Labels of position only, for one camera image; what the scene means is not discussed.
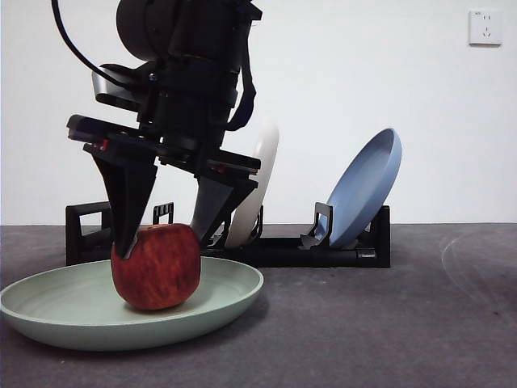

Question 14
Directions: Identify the pale green round plate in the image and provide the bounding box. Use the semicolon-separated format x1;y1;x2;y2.
0;255;265;352

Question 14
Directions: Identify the blue round plate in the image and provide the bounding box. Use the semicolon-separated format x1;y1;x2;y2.
325;127;403;248

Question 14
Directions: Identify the red apple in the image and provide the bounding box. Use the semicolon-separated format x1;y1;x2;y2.
111;222;202;311

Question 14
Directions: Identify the black cable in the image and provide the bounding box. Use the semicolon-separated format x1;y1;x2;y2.
51;0;130;86

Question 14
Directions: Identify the black plate rack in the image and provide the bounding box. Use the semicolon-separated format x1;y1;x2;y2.
65;200;392;268

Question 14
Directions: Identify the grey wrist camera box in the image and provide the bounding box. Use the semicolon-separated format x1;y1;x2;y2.
91;63;158;115

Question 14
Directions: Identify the white wall socket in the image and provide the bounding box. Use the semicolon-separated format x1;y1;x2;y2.
468;8;504;46

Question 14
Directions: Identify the white round plate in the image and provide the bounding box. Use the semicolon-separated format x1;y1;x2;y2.
224;119;281;248

